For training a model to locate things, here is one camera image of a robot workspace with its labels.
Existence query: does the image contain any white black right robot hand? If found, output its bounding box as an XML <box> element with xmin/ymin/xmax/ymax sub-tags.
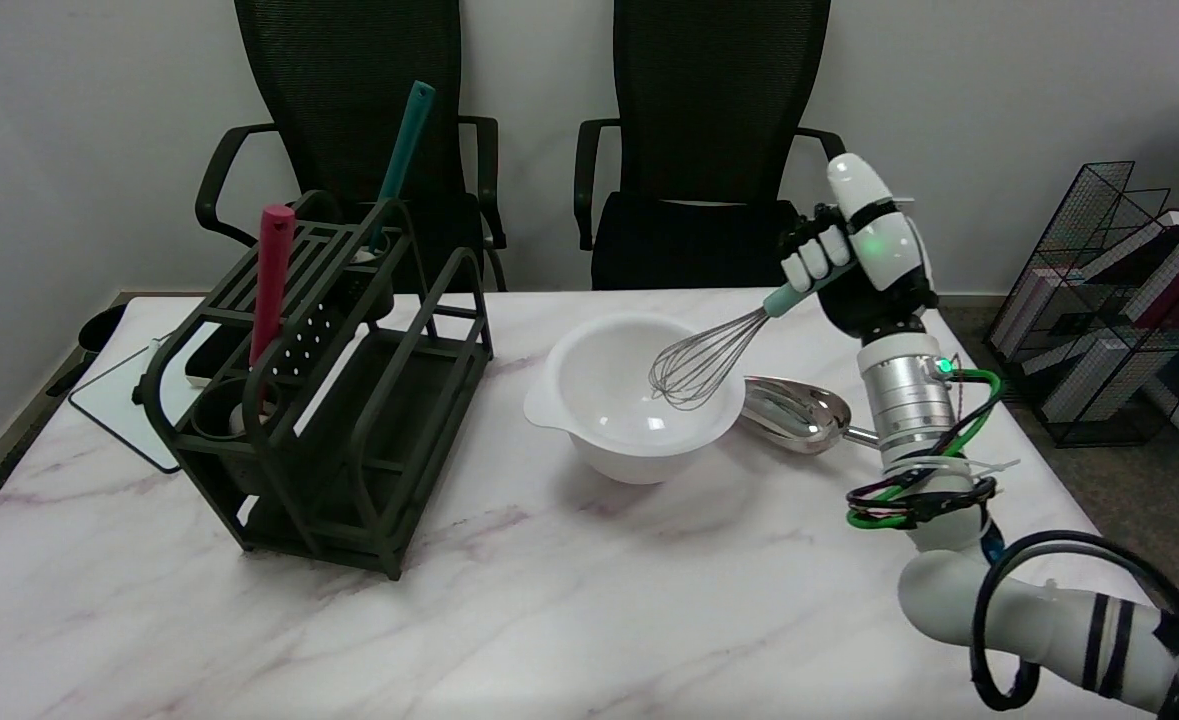
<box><xmin>779</xmin><ymin>152</ymin><xmax>940</xmax><ymax>343</ymax></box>

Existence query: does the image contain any whisk with mint handle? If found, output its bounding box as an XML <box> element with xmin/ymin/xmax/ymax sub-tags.
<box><xmin>647</xmin><ymin>283</ymin><xmax>820</xmax><ymax>411</ymax></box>

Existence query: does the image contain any white leaning book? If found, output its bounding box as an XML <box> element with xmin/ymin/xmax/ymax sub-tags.
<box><xmin>989</xmin><ymin>212</ymin><xmax>1179</xmax><ymax>361</ymax></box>

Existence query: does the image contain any steel scoop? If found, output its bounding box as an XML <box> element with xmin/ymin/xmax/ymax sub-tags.
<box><xmin>742</xmin><ymin>376</ymin><xmax>880</xmax><ymax>456</ymax></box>

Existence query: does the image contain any black mesh office chair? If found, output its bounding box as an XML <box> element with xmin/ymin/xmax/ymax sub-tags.
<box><xmin>195</xmin><ymin>0</ymin><xmax>508</xmax><ymax>293</ymax></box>
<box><xmin>574</xmin><ymin>0</ymin><xmax>861</xmax><ymax>291</ymax></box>

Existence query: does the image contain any white flat book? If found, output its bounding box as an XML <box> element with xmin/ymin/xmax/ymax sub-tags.
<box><xmin>1039</xmin><ymin>335</ymin><xmax>1152</xmax><ymax>423</ymax></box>

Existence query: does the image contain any white mixing bowl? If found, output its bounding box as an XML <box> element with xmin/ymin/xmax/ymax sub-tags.
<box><xmin>523</xmin><ymin>311</ymin><xmax>748</xmax><ymax>486</ymax></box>

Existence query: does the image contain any dark green dish rack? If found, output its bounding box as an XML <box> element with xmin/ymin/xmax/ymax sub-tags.
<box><xmin>132</xmin><ymin>190</ymin><xmax>495</xmax><ymax>582</ymax></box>

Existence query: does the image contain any white board with black edge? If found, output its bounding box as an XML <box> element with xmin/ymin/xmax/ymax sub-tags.
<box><xmin>69</xmin><ymin>335</ymin><xmax>205</xmax><ymax>474</ymax></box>

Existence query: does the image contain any green robot cable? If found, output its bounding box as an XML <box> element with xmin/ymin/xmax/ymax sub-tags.
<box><xmin>846</xmin><ymin>368</ymin><xmax>1005</xmax><ymax>531</ymax></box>

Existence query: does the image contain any black wire mesh rack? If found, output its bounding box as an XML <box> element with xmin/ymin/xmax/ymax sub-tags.
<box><xmin>984</xmin><ymin>160</ymin><xmax>1179</xmax><ymax>448</ymax></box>

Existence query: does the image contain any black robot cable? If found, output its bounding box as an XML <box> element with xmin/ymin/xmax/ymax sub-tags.
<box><xmin>844</xmin><ymin>475</ymin><xmax>1179</xmax><ymax>713</ymax></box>

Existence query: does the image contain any teal utensil handle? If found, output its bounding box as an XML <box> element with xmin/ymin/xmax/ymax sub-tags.
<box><xmin>364</xmin><ymin>81</ymin><xmax>437</xmax><ymax>251</ymax></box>

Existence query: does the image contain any red utensil handle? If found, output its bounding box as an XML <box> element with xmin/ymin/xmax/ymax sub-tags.
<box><xmin>247</xmin><ymin>204</ymin><xmax>298</xmax><ymax>416</ymax></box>

